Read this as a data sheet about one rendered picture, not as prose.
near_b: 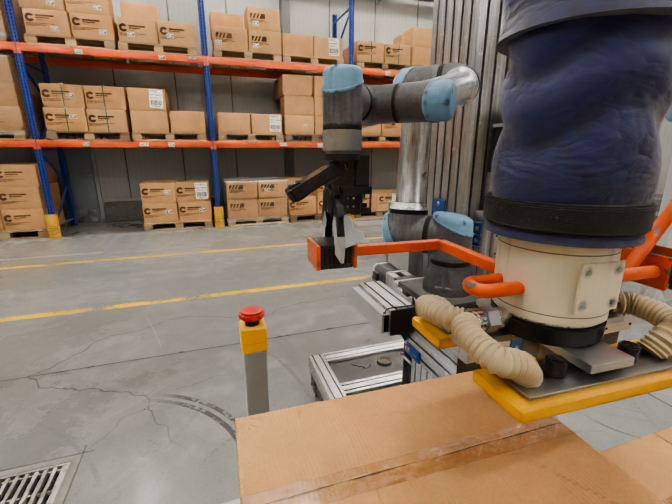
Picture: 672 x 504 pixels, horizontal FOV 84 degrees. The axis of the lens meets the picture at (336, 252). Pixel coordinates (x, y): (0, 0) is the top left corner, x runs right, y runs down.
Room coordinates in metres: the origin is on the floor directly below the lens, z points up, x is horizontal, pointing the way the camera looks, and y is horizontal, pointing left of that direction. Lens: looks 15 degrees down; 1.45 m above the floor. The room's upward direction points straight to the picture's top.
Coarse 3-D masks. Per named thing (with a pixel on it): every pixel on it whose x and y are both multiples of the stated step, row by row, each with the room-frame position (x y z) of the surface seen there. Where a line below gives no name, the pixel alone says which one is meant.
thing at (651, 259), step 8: (624, 248) 0.67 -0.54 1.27; (632, 248) 0.66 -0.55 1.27; (656, 248) 0.69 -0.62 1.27; (664, 248) 0.68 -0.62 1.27; (624, 256) 0.67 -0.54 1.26; (648, 256) 0.63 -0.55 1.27; (656, 256) 0.62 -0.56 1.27; (664, 256) 0.61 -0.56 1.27; (640, 264) 0.64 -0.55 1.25; (648, 264) 0.63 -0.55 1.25; (656, 264) 0.62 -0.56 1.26; (664, 264) 0.60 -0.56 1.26; (664, 272) 0.60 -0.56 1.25; (632, 280) 0.65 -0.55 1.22; (640, 280) 0.63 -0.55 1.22; (648, 280) 0.62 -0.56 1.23; (656, 280) 0.61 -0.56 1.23; (664, 280) 0.60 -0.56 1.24; (656, 288) 0.61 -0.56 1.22; (664, 288) 0.60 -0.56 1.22
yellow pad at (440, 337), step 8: (472, 304) 0.66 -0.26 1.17; (416, 320) 0.65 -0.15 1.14; (424, 320) 0.65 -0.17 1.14; (416, 328) 0.65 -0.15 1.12; (424, 328) 0.62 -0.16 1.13; (432, 328) 0.61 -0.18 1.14; (440, 328) 0.61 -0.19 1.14; (424, 336) 0.62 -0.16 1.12; (432, 336) 0.59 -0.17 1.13; (440, 336) 0.58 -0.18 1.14; (448, 336) 0.58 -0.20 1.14; (440, 344) 0.57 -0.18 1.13; (448, 344) 0.58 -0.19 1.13
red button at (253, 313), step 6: (246, 306) 0.93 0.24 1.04; (252, 306) 0.93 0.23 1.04; (258, 306) 0.93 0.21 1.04; (240, 312) 0.90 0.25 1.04; (246, 312) 0.89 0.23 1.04; (252, 312) 0.89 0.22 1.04; (258, 312) 0.89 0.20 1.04; (264, 312) 0.91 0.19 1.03; (240, 318) 0.88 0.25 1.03; (246, 318) 0.88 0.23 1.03; (252, 318) 0.88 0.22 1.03; (258, 318) 0.88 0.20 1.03; (246, 324) 0.89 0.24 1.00; (252, 324) 0.89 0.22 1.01; (258, 324) 0.90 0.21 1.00
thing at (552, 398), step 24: (552, 360) 0.46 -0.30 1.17; (648, 360) 0.50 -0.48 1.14; (480, 384) 0.46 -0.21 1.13; (504, 384) 0.45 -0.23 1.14; (552, 384) 0.44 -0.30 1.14; (576, 384) 0.44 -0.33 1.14; (600, 384) 0.44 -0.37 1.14; (624, 384) 0.45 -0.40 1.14; (648, 384) 0.45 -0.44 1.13; (504, 408) 0.42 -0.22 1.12; (528, 408) 0.40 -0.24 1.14; (552, 408) 0.40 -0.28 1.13; (576, 408) 0.41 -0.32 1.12
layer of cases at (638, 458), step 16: (656, 432) 1.03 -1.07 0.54; (624, 448) 0.96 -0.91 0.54; (640, 448) 0.96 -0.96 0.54; (656, 448) 0.96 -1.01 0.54; (624, 464) 0.90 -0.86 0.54; (640, 464) 0.90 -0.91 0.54; (656, 464) 0.90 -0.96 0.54; (640, 480) 0.84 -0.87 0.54; (656, 480) 0.84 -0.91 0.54; (656, 496) 0.79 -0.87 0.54
